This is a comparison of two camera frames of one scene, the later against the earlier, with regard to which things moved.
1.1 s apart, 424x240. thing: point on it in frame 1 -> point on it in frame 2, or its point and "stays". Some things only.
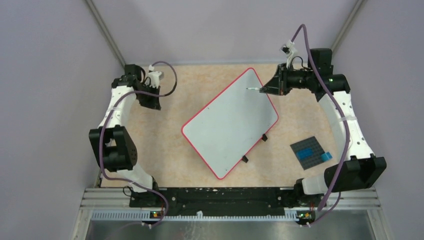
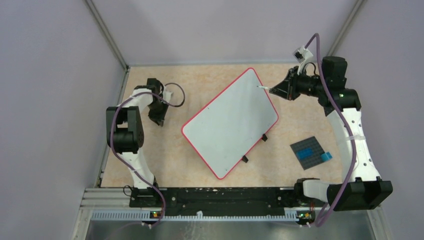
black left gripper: x=153 y=103 -> x=158 y=119
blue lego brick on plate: x=304 y=153 stays
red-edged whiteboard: x=227 y=130 stays
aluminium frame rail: x=365 y=200 stays
